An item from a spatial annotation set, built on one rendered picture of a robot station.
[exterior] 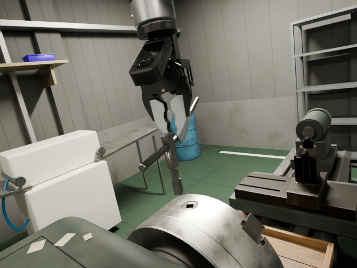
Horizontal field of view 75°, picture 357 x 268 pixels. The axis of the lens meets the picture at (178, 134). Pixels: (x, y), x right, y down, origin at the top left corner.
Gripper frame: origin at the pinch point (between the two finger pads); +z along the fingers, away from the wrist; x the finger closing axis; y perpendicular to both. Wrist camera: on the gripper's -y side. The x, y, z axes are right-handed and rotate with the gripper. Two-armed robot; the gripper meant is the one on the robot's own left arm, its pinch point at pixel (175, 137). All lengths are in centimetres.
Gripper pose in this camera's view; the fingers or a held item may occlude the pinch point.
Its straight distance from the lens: 44.1
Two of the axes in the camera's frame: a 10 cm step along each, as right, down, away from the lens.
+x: -9.3, 1.1, 3.6
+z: 2.0, 9.6, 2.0
